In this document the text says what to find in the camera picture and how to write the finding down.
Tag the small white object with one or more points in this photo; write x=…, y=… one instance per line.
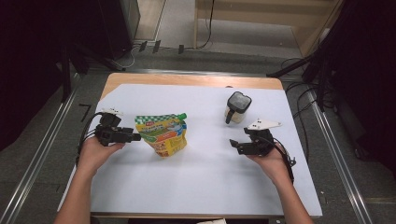
x=214, y=221

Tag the black cabinet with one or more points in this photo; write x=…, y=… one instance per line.
x=121, y=25

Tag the white paper table sheet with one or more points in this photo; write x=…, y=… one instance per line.
x=193, y=180

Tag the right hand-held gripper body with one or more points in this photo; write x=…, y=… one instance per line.
x=260, y=143

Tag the light wooden frame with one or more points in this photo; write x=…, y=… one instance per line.
x=264, y=9

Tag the long metal floor rail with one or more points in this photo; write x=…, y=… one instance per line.
x=339, y=161
x=40, y=149

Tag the person's left hand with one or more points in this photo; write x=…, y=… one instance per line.
x=93, y=154

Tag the person's right hand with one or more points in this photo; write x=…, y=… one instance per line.
x=275, y=165

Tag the clear jar with black lid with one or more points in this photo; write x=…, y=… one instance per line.
x=238, y=105

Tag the yellow spouted pouch green cap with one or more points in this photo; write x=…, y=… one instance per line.
x=163, y=137

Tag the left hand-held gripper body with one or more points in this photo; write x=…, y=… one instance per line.
x=109, y=135

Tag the dark curtain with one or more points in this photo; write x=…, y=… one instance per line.
x=367, y=77
x=31, y=62

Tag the short black tape strip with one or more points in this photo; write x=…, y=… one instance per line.
x=156, y=46
x=181, y=49
x=143, y=46

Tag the metal floor rail behind table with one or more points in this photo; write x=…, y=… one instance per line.
x=186, y=72

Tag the black stand leg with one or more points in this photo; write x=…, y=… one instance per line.
x=289, y=67

